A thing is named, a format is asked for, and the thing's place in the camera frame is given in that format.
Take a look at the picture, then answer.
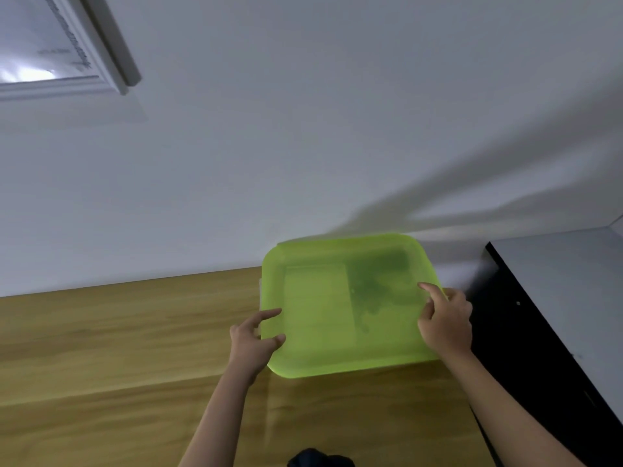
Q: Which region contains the person's right hand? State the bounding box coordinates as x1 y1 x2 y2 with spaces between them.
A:
417 282 474 361

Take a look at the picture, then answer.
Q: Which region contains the person's left hand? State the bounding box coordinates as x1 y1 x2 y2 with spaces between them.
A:
228 307 287 388

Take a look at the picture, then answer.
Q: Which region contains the green translucent plastic container lid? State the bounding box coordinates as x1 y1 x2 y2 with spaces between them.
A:
260 233 446 380

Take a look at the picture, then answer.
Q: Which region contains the person's left forearm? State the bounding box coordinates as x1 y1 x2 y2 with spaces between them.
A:
178 372 256 467

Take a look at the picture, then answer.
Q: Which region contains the person's right forearm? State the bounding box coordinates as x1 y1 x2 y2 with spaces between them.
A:
442 350 587 467

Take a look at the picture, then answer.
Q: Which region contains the black and grey cabinet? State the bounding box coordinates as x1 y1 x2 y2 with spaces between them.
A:
467 227 623 467

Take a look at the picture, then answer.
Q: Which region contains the dark blue clothing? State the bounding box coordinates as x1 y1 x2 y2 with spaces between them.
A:
287 448 356 467

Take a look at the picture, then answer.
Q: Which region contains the white framed picture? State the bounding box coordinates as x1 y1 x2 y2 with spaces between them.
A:
0 0 143 102

